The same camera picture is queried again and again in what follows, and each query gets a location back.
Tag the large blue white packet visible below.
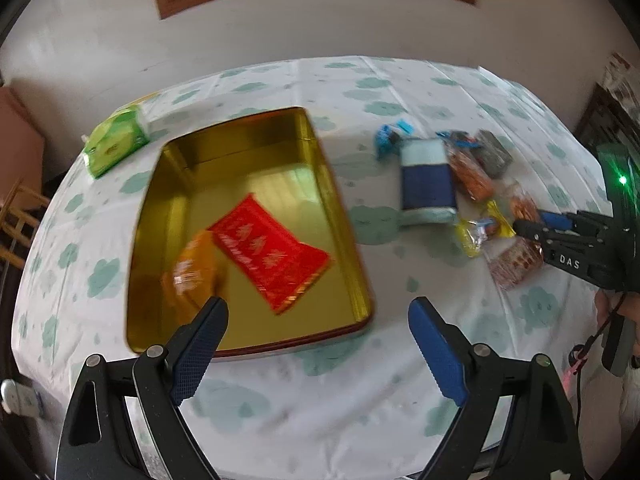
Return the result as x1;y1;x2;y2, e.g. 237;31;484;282
399;138;459;227

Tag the person's right hand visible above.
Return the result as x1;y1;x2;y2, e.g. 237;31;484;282
594;290;640;358

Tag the small clear orange packet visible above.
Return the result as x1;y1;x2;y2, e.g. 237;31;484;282
504;182;542;225

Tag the orange snack packet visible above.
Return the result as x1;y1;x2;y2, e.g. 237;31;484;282
161;230;226;321

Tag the orange clear biscuit packet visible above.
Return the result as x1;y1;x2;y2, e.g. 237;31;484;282
446;146;495;202

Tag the green tissue pack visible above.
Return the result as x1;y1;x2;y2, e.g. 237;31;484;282
82;102;153;180

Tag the cloud print tablecloth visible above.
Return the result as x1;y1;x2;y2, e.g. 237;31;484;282
10;55;621;480

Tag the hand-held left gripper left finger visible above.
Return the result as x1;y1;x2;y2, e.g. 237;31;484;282
54;296;231;480

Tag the white plastic device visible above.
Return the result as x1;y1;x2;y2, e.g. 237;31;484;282
0;379;42;417

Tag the black cable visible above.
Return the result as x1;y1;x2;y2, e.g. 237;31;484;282
564;294;627;453

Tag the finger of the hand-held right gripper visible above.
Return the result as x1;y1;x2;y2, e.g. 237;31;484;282
514;219;553;252
537;211;608;236

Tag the clear packet of brown snack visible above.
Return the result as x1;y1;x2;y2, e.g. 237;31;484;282
486;236;545;292

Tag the yellow round snack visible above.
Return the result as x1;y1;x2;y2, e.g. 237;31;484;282
454;200;517;259

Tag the wooden chair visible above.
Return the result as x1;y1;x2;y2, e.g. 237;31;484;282
0;175;52;272

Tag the gold rectangular tin box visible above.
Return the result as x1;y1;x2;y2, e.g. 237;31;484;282
124;106;375;361

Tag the dark wooden cabinet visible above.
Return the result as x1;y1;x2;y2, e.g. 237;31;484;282
574;82;640;153

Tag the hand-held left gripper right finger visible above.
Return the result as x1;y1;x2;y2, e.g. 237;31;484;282
407;296;586;480

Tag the red snack packet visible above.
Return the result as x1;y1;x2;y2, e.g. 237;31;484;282
207;194;332;316

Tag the small dark blue packet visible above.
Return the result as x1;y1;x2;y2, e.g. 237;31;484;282
437;130;482;151

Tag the grey snack packet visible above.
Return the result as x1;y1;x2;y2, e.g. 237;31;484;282
474;130;514;177

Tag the newspaper pile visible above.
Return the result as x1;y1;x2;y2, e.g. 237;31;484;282
601;51;637;107

